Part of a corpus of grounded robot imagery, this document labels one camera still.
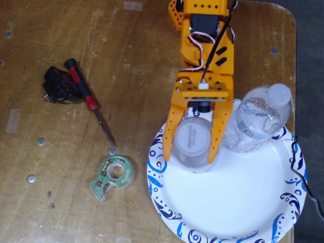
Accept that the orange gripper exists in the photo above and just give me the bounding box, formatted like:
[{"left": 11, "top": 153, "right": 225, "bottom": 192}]
[{"left": 163, "top": 24, "right": 235, "bottom": 165}]

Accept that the purple label vitaminwater bottle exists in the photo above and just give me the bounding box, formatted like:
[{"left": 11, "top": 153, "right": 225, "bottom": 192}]
[{"left": 170, "top": 113, "right": 221, "bottom": 174}]

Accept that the clear plastic water bottle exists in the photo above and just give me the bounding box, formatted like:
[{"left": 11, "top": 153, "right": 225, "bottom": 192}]
[{"left": 222, "top": 83, "right": 294, "bottom": 153}]

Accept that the white paper plate blue pattern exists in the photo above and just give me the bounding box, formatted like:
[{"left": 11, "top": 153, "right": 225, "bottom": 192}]
[{"left": 146, "top": 97, "right": 308, "bottom": 243}]

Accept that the green tape dispenser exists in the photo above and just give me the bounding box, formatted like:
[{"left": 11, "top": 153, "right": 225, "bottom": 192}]
[{"left": 90, "top": 154, "right": 135, "bottom": 203}]

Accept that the red black screwdriver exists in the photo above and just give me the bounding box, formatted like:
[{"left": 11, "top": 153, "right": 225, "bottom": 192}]
[{"left": 64, "top": 58, "right": 117, "bottom": 148}]

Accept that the black red small part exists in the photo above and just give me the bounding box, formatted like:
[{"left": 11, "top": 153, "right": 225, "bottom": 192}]
[{"left": 42, "top": 65, "right": 85, "bottom": 104}]

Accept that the wrist camera on orange mount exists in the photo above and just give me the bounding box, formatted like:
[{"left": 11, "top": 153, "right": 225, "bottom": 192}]
[{"left": 174, "top": 80, "right": 230, "bottom": 113}]

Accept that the black hanging cable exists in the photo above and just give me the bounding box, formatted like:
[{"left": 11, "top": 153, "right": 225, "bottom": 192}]
[{"left": 290, "top": 135, "right": 324, "bottom": 221}]

